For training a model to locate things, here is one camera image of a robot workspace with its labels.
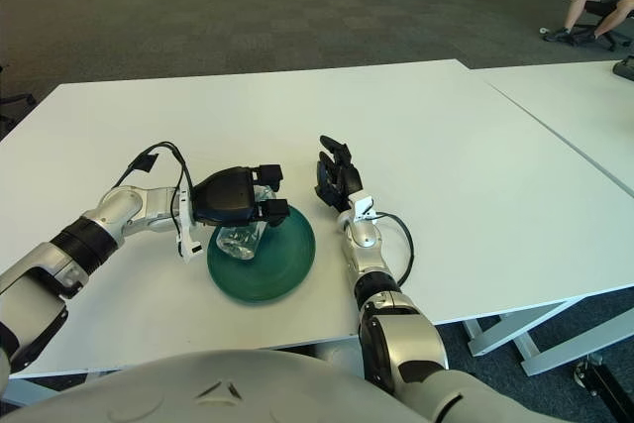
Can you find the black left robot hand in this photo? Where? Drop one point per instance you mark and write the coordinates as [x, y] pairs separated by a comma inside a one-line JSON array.
[[223, 197]]

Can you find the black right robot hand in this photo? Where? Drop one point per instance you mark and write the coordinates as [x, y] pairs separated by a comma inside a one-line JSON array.
[[342, 180]]

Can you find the clear plastic water bottle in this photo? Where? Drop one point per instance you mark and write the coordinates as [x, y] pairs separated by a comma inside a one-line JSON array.
[[240, 242]]

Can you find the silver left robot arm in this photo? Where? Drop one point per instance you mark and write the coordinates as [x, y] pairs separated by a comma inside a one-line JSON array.
[[89, 240]]

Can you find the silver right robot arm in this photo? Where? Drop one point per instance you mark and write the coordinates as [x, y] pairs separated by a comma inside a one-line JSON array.
[[411, 339]]

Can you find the green ribbed plate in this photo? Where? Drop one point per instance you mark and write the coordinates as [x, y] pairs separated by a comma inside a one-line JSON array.
[[287, 254]]

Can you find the grey robot torso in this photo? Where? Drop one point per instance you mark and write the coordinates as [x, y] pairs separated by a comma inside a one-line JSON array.
[[223, 383]]

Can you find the black office chair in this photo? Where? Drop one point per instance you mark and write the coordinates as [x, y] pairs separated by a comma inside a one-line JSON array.
[[20, 100]]

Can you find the black case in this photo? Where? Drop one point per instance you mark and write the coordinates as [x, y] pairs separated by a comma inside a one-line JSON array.
[[625, 70]]

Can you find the black swivel chair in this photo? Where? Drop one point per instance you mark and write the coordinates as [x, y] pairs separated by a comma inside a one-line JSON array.
[[602, 9]]

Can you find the black wheeled stand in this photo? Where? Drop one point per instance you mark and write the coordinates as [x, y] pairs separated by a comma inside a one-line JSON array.
[[602, 383]]

